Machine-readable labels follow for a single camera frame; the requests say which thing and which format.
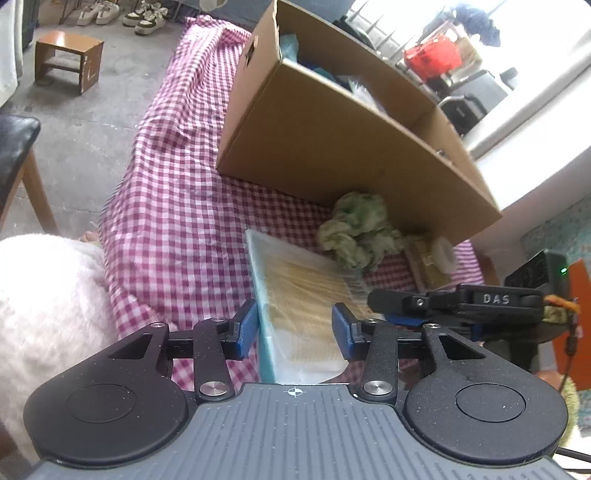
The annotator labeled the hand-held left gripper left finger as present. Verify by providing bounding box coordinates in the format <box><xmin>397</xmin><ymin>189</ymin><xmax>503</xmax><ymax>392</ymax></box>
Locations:
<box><xmin>108</xmin><ymin>299</ymin><xmax>258</xmax><ymax>401</ymax></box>

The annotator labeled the black cable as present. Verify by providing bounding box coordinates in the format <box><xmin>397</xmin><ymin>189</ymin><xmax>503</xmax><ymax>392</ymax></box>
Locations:
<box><xmin>554</xmin><ymin>295</ymin><xmax>591</xmax><ymax>462</ymax></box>

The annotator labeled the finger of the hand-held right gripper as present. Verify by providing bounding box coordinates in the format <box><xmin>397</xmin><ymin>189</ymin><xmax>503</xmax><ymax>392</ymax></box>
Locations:
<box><xmin>383</xmin><ymin>314</ymin><xmax>483</xmax><ymax>342</ymax></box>
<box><xmin>367</xmin><ymin>286</ymin><xmax>463</xmax><ymax>317</ymax></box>

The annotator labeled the large red plastic bag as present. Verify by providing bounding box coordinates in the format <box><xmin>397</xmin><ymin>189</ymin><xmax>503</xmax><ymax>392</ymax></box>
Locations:
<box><xmin>404</xmin><ymin>34</ymin><xmax>462</xmax><ymax>79</ymax></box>

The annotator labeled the pale green cloth bundle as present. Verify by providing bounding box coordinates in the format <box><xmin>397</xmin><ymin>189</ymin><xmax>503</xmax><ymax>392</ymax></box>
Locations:
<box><xmin>318</xmin><ymin>191</ymin><xmax>407</xmax><ymax>273</ymax></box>

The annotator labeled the light blue towel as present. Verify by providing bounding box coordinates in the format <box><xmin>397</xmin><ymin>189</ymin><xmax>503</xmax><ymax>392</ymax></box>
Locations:
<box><xmin>279</xmin><ymin>31</ymin><xmax>305</xmax><ymax>63</ymax></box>

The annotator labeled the large cardboard box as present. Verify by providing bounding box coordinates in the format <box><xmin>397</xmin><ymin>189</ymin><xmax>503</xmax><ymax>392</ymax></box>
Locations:
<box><xmin>216</xmin><ymin>0</ymin><xmax>503</xmax><ymax>245</ymax></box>

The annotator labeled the pink checkered tablecloth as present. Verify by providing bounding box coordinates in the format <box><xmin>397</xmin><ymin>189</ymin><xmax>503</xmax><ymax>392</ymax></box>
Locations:
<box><xmin>99</xmin><ymin>14</ymin><xmax>485</xmax><ymax>386</ymax></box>

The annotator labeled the dark blue hanging cloth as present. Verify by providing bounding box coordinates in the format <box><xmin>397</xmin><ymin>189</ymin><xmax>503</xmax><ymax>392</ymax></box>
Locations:
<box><xmin>455</xmin><ymin>0</ymin><xmax>502</xmax><ymax>47</ymax></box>

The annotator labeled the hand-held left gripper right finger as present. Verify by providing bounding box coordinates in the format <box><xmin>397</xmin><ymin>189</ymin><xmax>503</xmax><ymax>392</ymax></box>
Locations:
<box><xmin>331</xmin><ymin>302</ymin><xmax>485</xmax><ymax>407</ymax></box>

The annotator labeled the yellow green patterned cloth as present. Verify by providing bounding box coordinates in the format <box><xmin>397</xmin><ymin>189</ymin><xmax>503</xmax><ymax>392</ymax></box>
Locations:
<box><xmin>561</xmin><ymin>376</ymin><xmax>581</xmax><ymax>444</ymax></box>

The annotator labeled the wooden chair black seat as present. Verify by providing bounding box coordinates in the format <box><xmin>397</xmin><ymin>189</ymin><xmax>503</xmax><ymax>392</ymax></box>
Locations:
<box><xmin>0</xmin><ymin>114</ymin><xmax>61</xmax><ymax>236</ymax></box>

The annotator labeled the white fluffy garment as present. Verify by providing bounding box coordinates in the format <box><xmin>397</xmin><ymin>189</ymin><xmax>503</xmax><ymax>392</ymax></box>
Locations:
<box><xmin>0</xmin><ymin>233</ymin><xmax>121</xmax><ymax>467</ymax></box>

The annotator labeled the green white sneaker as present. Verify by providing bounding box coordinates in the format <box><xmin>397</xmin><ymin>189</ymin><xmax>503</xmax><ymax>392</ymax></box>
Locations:
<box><xmin>122</xmin><ymin>0</ymin><xmax>153</xmax><ymax>26</ymax></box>
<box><xmin>134</xmin><ymin>4</ymin><xmax>169</xmax><ymax>35</ymax></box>

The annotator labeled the clear plastic packet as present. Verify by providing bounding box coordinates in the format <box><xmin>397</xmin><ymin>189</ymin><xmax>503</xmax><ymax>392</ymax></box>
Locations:
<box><xmin>346</xmin><ymin>76</ymin><xmax>386</xmax><ymax>112</ymax></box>

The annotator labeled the clear packet of yellow noodles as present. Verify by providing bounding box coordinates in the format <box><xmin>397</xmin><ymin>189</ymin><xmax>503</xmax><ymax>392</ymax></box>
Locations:
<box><xmin>245</xmin><ymin>228</ymin><xmax>375</xmax><ymax>385</ymax></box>

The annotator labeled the small wooden stool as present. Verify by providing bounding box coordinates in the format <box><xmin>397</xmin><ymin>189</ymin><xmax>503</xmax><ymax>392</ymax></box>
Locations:
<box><xmin>34</xmin><ymin>30</ymin><xmax>105</xmax><ymax>95</ymax></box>

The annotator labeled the wheelchair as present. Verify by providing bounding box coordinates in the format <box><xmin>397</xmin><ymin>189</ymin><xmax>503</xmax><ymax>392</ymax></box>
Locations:
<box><xmin>392</xmin><ymin>23</ymin><xmax>520</xmax><ymax>137</ymax></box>

